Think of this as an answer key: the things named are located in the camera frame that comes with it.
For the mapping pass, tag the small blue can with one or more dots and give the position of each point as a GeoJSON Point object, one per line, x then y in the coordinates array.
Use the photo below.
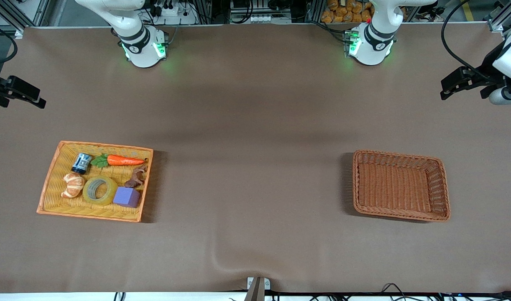
{"type": "Point", "coordinates": [81, 164]}

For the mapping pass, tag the bag of orange bread toys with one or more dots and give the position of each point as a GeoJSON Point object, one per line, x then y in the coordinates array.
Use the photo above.
{"type": "Point", "coordinates": [343, 10]}

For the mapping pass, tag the purple cube block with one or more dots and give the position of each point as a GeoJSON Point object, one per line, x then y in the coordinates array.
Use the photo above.
{"type": "Point", "coordinates": [126, 197]}

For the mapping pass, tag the yellow tape roll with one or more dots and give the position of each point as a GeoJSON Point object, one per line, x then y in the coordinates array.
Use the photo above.
{"type": "Point", "coordinates": [88, 193]}

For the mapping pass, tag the white power strip with plugs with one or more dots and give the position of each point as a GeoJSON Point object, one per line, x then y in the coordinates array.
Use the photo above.
{"type": "Point", "coordinates": [176, 16]}

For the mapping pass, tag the brown toy figurine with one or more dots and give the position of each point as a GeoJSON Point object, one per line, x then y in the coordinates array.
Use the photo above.
{"type": "Point", "coordinates": [137, 175]}

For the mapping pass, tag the small white power strip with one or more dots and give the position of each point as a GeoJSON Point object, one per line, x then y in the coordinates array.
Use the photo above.
{"type": "Point", "coordinates": [264, 19]}

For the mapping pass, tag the orange toy carrot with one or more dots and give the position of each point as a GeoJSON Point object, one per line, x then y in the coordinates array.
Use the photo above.
{"type": "Point", "coordinates": [123, 160]}

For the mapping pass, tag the toy croissant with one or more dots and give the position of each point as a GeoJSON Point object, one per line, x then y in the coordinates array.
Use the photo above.
{"type": "Point", "coordinates": [73, 184]}

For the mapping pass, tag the brown table cloth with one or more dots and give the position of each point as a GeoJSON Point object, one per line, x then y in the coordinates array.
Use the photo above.
{"type": "Point", "coordinates": [255, 125]}

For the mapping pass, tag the aluminium frame profile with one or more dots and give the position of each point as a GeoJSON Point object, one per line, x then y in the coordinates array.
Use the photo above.
{"type": "Point", "coordinates": [17, 16]}
{"type": "Point", "coordinates": [504, 21]}

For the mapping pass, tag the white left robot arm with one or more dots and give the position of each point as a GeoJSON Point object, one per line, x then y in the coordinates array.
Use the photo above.
{"type": "Point", "coordinates": [372, 46]}

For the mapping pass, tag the brown wicker basket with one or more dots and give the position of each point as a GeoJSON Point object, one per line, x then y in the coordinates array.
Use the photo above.
{"type": "Point", "coordinates": [393, 184]}

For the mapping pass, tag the grey metal camera bracket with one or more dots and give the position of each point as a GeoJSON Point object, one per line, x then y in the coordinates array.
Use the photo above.
{"type": "Point", "coordinates": [257, 288]}

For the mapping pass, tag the orange flat woven tray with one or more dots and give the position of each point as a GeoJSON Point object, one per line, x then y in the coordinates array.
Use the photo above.
{"type": "Point", "coordinates": [54, 196]}

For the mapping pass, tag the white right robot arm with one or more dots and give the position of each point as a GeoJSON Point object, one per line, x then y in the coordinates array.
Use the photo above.
{"type": "Point", "coordinates": [138, 42]}

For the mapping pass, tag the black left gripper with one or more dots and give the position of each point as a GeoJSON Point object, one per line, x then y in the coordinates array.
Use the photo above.
{"type": "Point", "coordinates": [489, 67]}

